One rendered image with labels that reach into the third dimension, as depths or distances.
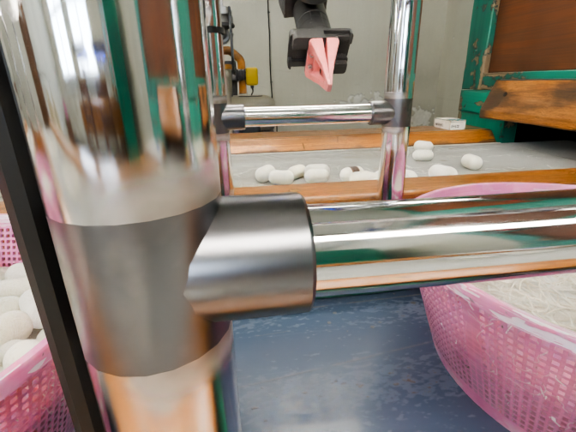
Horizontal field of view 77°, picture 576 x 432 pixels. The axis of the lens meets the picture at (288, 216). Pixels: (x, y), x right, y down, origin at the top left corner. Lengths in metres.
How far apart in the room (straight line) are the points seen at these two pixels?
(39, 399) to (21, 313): 0.08
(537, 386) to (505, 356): 0.02
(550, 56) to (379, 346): 0.64
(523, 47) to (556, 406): 0.72
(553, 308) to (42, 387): 0.27
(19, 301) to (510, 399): 0.29
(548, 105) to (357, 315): 0.49
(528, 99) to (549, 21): 0.15
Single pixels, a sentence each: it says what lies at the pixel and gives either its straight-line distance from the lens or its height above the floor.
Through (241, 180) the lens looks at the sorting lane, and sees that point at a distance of 0.50.
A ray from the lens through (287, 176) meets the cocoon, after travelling 0.45.
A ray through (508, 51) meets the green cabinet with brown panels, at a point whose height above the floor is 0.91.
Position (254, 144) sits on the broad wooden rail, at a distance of 0.69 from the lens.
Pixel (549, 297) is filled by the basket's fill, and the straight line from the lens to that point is 0.28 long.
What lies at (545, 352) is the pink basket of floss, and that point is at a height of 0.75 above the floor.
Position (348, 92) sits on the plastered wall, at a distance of 2.65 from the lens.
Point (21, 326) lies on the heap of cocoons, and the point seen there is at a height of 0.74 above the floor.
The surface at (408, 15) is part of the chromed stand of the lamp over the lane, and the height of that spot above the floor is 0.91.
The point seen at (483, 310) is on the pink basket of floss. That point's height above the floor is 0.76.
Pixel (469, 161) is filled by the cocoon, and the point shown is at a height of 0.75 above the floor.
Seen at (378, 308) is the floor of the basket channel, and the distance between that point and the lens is 0.34.
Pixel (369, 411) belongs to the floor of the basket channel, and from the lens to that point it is 0.26.
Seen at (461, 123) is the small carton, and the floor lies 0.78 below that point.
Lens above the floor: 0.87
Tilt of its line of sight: 21 degrees down
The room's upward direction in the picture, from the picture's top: 1 degrees counter-clockwise
